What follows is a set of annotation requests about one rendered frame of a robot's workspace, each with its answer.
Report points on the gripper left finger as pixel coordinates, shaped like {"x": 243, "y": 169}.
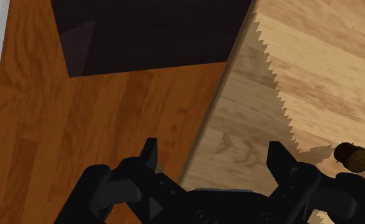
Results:
{"x": 129, "y": 183}

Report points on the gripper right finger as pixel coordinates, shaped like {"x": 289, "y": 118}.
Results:
{"x": 297, "y": 183}

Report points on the dark brown cylinder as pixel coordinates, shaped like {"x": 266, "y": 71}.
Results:
{"x": 353, "y": 156}

